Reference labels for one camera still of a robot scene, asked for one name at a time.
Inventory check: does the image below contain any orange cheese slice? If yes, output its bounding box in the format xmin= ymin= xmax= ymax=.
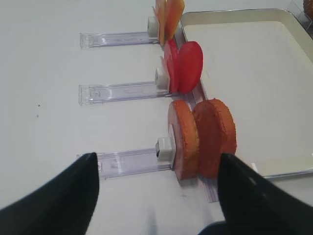
xmin=153 ymin=0 xmax=166 ymax=47
xmin=164 ymin=0 xmax=185 ymax=40

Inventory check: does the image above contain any front orange cheese slice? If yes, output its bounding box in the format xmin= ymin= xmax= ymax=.
xmin=164 ymin=0 xmax=185 ymax=40

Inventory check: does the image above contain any round bread slice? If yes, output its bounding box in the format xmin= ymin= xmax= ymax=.
xmin=205 ymin=98 xmax=237 ymax=169
xmin=168 ymin=100 xmax=200 ymax=180

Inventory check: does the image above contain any rear orange cheese slice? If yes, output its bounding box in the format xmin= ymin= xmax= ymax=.
xmin=153 ymin=0 xmax=166 ymax=47

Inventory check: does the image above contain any front red tomato slice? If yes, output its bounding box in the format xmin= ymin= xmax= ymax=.
xmin=178 ymin=41 xmax=203 ymax=94

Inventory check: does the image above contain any clear rack near bread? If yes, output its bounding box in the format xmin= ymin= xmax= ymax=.
xmin=97 ymin=137 xmax=176 ymax=179

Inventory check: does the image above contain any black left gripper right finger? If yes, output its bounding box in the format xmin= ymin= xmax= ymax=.
xmin=218 ymin=153 xmax=313 ymax=235

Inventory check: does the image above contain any red tomato slice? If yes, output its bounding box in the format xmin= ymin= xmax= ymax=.
xmin=164 ymin=39 xmax=179 ymax=93
xmin=178 ymin=41 xmax=203 ymax=94

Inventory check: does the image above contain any white rectangular tray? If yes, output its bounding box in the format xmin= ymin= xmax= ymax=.
xmin=181 ymin=9 xmax=313 ymax=177

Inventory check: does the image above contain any rear red tomato slice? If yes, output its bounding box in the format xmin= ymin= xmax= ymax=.
xmin=164 ymin=39 xmax=179 ymax=93

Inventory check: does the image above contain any clear rack near cheese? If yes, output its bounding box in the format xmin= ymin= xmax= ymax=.
xmin=80 ymin=16 xmax=159 ymax=49

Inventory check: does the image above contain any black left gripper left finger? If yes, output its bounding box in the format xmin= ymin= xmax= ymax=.
xmin=0 ymin=153 xmax=99 ymax=235

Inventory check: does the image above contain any clear rack near tomato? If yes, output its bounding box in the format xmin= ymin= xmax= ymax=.
xmin=78 ymin=67 xmax=173 ymax=106

